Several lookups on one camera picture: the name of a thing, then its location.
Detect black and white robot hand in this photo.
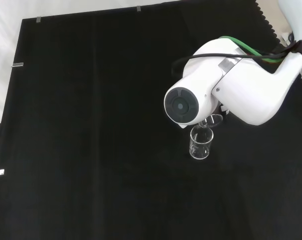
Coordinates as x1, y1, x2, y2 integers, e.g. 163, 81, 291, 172
215, 102, 231, 120

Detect small clear glass beaker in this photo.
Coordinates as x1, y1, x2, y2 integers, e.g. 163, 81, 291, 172
198, 114, 223, 130

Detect large clear glass beaker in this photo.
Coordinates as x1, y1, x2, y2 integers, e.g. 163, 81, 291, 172
189, 125, 215, 161

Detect pale board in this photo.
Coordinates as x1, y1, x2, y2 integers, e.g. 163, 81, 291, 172
280, 31, 295, 47

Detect black bench cloth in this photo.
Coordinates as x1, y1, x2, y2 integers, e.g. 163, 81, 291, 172
0, 0, 302, 240

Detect black cable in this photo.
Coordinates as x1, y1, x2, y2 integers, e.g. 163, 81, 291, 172
172, 41, 299, 76

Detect green cable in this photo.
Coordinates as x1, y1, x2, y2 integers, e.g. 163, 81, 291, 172
219, 36, 285, 63

